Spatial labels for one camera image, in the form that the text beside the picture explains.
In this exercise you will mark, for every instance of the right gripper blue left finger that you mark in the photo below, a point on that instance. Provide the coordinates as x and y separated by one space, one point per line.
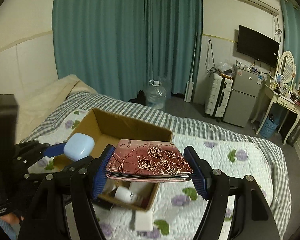
100 177

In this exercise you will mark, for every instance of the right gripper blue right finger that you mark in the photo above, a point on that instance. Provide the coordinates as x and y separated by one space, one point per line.
199 175

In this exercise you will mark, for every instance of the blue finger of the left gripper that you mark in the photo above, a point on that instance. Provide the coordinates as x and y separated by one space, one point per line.
68 167
54 150

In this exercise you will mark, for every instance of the light blue earbuds case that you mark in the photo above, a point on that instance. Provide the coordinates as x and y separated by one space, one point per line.
78 146

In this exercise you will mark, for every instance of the red rose pattern wallet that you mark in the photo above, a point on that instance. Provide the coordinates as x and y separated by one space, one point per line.
148 161

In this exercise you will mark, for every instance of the white plug charger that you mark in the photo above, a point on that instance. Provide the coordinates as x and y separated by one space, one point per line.
142 221

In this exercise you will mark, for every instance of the white charger adapter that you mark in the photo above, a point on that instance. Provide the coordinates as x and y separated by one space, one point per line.
142 189

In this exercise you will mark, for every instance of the person's left hand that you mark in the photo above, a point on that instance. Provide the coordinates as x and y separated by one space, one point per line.
12 218

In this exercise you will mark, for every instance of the white floral quilt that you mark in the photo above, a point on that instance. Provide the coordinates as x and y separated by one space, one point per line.
177 208

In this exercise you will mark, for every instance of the beige pillow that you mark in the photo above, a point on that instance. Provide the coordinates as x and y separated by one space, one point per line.
35 109

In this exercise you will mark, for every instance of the brown cardboard box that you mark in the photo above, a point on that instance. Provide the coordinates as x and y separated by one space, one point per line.
108 128

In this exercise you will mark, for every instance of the clear water jug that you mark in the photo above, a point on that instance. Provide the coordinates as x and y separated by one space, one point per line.
156 95

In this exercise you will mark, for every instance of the white suitcase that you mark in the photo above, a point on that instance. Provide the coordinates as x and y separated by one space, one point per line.
218 95

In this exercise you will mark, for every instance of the blue waste basket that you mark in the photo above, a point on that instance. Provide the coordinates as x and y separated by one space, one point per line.
269 126

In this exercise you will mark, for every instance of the grey checked bed sheet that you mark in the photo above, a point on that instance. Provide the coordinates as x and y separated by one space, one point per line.
66 117

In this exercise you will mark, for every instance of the grey mini fridge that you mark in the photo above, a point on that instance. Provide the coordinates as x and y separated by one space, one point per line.
243 96

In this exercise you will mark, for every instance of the white dressing table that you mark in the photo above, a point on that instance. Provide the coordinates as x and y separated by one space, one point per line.
275 98

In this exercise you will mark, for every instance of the teal window curtain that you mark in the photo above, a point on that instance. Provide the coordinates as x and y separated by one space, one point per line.
117 46

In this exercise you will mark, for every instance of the oval white mirror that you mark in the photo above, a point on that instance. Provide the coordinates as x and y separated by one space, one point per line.
286 67

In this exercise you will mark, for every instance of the teal side curtain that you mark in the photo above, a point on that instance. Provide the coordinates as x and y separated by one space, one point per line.
291 23

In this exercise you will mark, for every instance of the white mop handle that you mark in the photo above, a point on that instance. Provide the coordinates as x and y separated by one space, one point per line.
189 86

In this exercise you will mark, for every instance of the black wall television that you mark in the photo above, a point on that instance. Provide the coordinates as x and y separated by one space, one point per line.
258 46

